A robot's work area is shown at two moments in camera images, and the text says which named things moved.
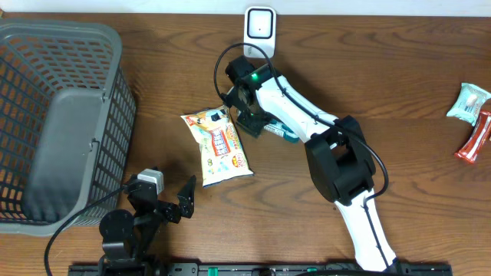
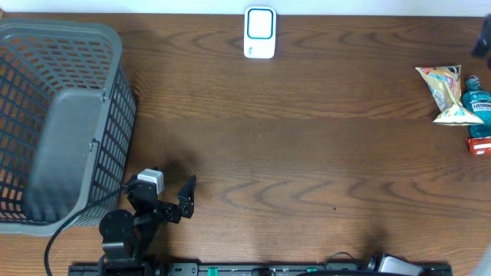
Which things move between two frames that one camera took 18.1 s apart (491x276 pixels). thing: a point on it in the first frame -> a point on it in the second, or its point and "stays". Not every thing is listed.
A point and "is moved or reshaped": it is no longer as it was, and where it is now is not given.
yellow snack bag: x=222 y=158 -> x=444 y=85
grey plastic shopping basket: x=67 y=116 stays
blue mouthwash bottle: x=281 y=129 -> x=478 y=103
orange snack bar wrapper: x=478 y=139 is moved or reshaped
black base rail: x=152 y=267 stays
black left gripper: x=186 y=207 stays
